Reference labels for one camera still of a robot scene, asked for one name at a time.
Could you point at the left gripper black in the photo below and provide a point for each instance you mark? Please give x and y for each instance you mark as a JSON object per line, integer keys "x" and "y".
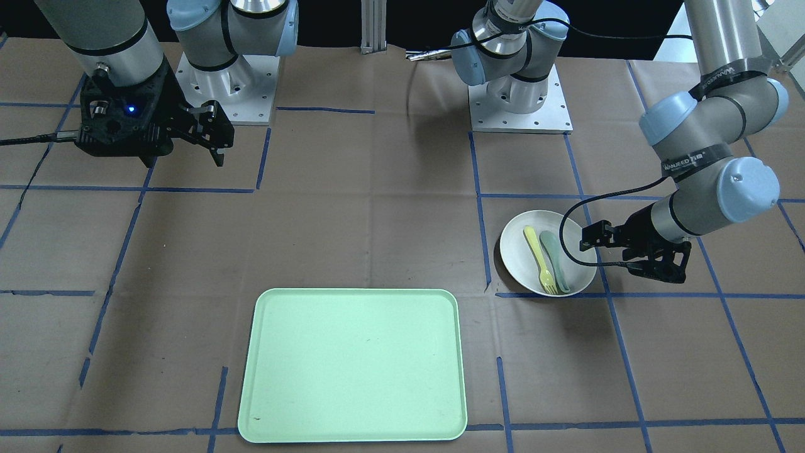
{"x": 638, "y": 231}

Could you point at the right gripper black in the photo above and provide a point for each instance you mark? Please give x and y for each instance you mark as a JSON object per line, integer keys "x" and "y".
{"x": 174, "y": 111}

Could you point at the grey-green plastic spoon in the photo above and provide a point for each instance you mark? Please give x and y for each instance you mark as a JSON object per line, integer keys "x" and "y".
{"x": 551, "y": 243}

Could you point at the white round plate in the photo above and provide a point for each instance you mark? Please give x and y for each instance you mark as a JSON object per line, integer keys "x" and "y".
{"x": 579, "y": 267}

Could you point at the yellow plastic fork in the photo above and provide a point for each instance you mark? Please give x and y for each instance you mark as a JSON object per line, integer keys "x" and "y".
{"x": 545, "y": 276}

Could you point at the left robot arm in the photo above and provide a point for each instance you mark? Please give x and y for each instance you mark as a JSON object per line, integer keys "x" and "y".
{"x": 511, "y": 46}

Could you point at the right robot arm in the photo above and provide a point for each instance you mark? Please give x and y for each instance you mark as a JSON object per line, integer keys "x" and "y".
{"x": 213, "y": 35}

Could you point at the brown paper table cover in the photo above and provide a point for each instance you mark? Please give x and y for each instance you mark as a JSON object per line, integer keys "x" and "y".
{"x": 128, "y": 292}

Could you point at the light green tray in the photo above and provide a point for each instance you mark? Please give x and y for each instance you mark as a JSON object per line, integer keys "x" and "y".
{"x": 353, "y": 365}

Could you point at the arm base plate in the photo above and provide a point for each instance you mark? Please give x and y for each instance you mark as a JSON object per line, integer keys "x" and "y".
{"x": 246, "y": 90}
{"x": 508, "y": 105}

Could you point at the aluminium frame post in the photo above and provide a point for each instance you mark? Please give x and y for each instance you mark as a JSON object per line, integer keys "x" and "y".
{"x": 373, "y": 26}

